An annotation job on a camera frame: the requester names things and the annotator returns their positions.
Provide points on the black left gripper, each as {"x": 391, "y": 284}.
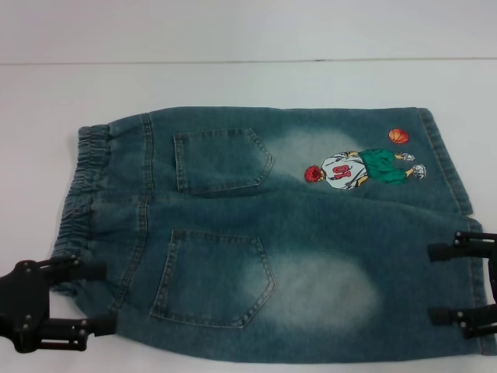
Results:
{"x": 23, "y": 303}

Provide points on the blue denim shorts with print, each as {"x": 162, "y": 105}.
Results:
{"x": 233, "y": 252}

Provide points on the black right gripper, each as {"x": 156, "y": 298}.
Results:
{"x": 493, "y": 279}

